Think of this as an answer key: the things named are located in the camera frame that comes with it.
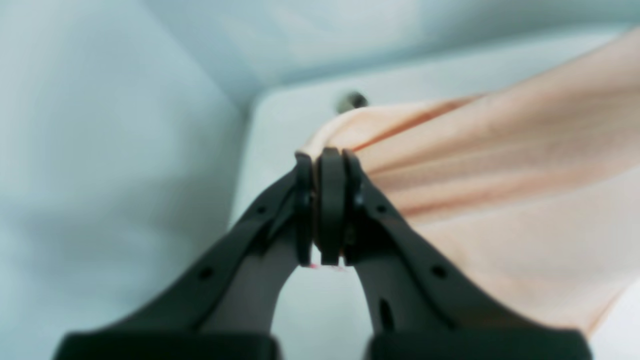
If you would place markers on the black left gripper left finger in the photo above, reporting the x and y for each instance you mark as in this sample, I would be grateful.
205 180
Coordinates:
222 307

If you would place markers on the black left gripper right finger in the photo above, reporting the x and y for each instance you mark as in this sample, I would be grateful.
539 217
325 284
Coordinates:
421 306

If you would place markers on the peach T-shirt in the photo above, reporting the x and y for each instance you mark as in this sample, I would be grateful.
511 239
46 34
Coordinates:
531 191

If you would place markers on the right table cable grommet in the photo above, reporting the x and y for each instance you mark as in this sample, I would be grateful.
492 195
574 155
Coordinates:
350 101

